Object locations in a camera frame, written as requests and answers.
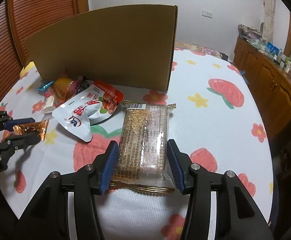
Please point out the white wall switch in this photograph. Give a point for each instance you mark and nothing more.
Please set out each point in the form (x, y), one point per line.
(207, 14)

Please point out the orange jelly cup snack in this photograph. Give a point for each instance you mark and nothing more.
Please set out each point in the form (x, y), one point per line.
(64, 88)

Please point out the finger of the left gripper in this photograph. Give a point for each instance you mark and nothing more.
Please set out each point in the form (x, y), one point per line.
(8, 125)
(17, 142)

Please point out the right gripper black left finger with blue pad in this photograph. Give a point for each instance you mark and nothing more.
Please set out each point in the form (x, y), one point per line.
(46, 215)

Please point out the clear sesame cracker pack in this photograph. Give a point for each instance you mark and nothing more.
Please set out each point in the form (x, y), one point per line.
(141, 166)

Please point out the blue foil candy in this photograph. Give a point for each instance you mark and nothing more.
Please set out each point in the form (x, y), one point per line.
(44, 86)

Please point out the pink snack pouch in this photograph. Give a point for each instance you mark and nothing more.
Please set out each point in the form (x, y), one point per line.
(80, 85)

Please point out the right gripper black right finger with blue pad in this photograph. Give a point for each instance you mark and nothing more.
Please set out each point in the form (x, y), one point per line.
(238, 216)

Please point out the small white candy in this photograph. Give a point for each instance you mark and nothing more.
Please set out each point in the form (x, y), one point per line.
(49, 105)

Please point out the wooden sideboard cabinet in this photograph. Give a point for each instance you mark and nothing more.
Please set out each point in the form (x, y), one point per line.
(270, 88)

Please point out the wooden louvered wardrobe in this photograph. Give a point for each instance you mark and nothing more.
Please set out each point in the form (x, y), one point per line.
(19, 19)

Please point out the brown cardboard box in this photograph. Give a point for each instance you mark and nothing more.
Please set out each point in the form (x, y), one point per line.
(127, 45)

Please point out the floral white bedsheet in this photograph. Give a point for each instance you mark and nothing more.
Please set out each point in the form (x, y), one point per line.
(216, 122)

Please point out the white red snack pouch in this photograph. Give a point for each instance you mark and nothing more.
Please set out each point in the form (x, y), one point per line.
(91, 106)

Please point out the gold foil candy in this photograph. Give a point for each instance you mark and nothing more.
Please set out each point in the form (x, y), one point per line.
(39, 127)

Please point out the yellow plush toy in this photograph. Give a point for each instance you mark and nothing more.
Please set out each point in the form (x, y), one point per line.
(28, 68)

